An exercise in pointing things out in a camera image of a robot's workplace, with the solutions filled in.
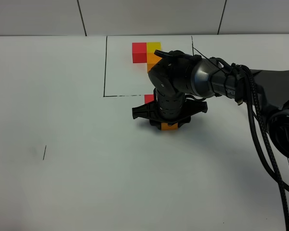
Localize black right braided cable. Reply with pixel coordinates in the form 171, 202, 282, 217
236, 64, 289, 231

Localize red template block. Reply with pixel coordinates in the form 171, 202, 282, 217
132, 42, 147, 64

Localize orange template block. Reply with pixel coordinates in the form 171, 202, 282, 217
147, 52, 161, 72

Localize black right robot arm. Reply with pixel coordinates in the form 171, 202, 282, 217
132, 51, 289, 158

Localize yellow template block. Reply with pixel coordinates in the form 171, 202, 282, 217
146, 42, 162, 53

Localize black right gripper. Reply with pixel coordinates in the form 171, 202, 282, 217
132, 89, 208, 130

